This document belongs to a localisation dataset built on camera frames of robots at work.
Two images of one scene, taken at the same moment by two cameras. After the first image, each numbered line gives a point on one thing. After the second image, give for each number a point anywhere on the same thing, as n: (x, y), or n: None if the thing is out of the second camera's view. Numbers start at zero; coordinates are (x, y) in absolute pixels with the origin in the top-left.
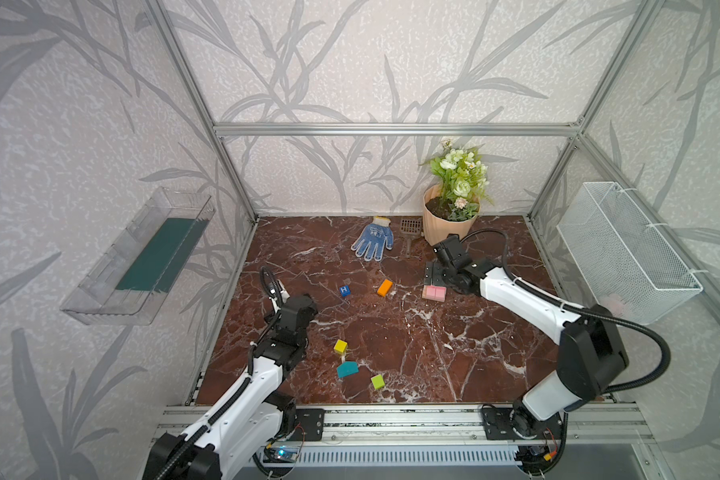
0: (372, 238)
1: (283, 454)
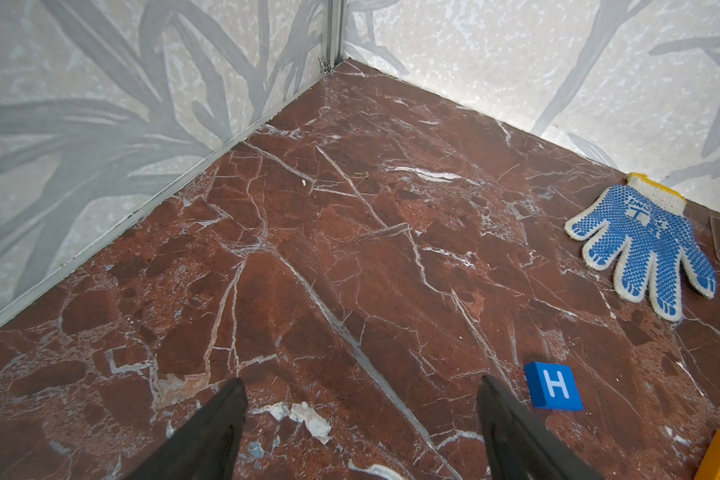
0: (648, 221)
1: None
